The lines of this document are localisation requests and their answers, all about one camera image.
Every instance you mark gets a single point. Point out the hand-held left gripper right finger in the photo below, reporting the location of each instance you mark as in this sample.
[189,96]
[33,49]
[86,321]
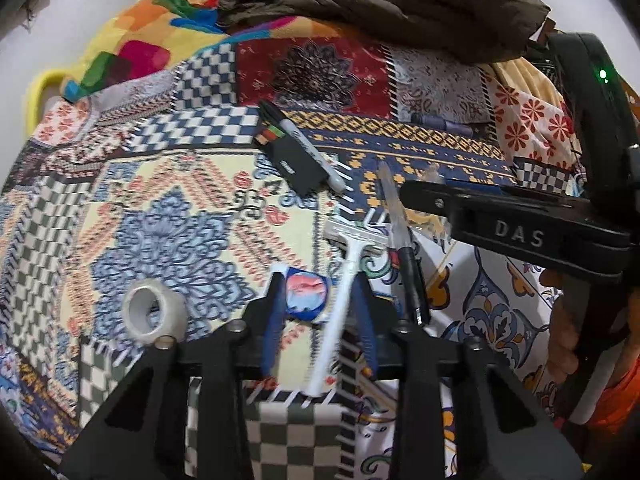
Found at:
[365,332]

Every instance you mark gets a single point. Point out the clear tape roll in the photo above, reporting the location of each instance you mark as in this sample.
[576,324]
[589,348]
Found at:
[160,322]

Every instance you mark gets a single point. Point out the brown quilted jacket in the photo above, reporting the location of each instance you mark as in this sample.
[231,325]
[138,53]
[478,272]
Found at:
[400,5]

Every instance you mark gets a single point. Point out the beige blanket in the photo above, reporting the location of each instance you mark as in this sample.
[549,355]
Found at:
[530,80]

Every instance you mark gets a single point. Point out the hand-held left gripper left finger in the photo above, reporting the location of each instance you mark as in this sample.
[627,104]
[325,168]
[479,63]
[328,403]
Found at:
[272,327]

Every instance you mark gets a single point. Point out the purple marker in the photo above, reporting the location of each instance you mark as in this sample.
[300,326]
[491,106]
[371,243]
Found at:
[440,122]

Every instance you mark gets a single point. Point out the black permanent marker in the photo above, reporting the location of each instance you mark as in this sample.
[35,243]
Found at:
[305,145]

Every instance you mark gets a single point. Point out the colourful block print blanket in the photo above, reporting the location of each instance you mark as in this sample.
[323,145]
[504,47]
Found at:
[140,30]

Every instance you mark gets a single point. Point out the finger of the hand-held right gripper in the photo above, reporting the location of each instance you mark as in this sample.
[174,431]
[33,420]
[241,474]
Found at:
[475,186]
[520,236]

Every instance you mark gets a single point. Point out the black marker box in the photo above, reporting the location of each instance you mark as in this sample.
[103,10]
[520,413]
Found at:
[295,162]

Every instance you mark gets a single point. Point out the white disposable razor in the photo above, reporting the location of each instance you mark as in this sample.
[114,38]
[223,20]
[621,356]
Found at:
[345,285]

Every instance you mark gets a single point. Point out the person's right hand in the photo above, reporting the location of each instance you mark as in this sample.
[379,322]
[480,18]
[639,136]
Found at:
[562,320]

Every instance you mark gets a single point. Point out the patchwork printed blanket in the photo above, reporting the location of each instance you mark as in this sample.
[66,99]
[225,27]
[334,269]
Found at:
[175,220]

